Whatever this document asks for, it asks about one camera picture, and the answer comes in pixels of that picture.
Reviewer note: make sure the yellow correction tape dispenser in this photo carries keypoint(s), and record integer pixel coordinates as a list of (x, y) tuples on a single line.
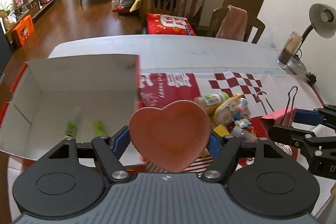
[(224, 114)]

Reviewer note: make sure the wooden tv console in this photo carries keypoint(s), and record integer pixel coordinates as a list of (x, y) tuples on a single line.
[(34, 8)]

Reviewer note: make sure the pink heart dish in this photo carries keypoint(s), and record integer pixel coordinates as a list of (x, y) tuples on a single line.
[(172, 137)]

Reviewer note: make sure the red white table mat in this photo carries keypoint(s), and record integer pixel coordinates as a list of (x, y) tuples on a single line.
[(161, 89)]

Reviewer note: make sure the red cardboard box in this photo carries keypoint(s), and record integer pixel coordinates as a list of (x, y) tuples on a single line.
[(50, 94)]

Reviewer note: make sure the white green marker pen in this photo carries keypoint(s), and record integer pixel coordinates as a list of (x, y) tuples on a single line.
[(73, 124)]

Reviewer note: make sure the person right hand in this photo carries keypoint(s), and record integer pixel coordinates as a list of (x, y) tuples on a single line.
[(333, 191)]

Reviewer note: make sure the wooden chair with towel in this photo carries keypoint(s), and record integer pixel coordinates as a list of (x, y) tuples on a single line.
[(253, 23)]

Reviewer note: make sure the green highlighter tube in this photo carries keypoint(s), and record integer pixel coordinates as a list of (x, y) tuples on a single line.
[(99, 129)]

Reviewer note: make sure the pink binder clip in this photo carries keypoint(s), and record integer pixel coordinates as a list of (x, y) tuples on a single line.
[(280, 117)]

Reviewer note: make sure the wooden chair with cushion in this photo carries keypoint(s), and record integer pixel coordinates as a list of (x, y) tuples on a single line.
[(183, 8)]

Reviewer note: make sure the red printed seat cushion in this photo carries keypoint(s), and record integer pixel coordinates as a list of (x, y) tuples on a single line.
[(161, 24)]

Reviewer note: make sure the clear jar silver lid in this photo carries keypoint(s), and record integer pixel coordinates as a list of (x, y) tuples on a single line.
[(243, 134)]

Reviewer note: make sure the glass jar dark contents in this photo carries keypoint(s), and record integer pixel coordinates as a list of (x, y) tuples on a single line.
[(290, 48)]

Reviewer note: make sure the orange gift box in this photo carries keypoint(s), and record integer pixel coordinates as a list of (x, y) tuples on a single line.
[(23, 30)]

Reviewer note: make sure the toothpick jar green lid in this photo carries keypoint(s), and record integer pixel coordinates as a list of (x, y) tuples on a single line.
[(209, 103)]

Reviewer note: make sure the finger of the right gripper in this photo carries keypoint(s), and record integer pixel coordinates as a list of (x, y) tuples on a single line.
[(325, 116), (291, 135)]

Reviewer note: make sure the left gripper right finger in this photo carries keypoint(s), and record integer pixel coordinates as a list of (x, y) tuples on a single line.
[(224, 151)]

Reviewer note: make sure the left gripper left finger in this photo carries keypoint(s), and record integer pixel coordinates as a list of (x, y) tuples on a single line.
[(108, 151)]

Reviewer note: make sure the yellow small box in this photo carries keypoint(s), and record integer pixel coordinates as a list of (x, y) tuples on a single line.
[(221, 130)]

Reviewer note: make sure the pink towel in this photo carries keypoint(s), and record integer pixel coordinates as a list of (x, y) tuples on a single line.
[(234, 24)]

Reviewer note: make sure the black power plug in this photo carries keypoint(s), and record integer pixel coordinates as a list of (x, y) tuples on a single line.
[(312, 78)]

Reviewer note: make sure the pink pig chef figurine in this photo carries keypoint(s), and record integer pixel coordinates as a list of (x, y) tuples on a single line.
[(242, 110)]

